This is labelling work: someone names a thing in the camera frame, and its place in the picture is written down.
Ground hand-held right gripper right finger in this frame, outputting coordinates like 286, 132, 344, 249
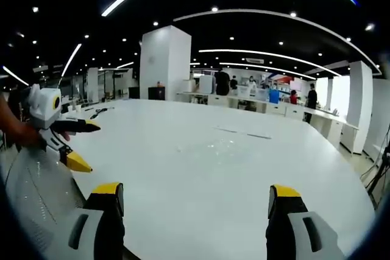
264, 184, 347, 260

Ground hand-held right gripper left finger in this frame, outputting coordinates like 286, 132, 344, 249
42, 182, 126, 260

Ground clear food packaging bag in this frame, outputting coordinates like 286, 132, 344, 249
213, 125, 245, 135
175, 138, 245, 164
246, 132, 273, 140

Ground person's left hand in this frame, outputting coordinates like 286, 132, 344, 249
10, 119, 71, 152

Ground dark tool on table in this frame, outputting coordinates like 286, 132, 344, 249
89, 107, 116, 120

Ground grey dotted mesh panel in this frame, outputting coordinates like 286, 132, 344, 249
4, 146, 88, 255

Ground wide white pillar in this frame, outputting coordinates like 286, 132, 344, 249
139, 25, 193, 101

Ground narrow white pillar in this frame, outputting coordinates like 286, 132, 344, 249
346, 60, 374, 155

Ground black cables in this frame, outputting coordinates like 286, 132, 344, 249
360, 146, 390, 202

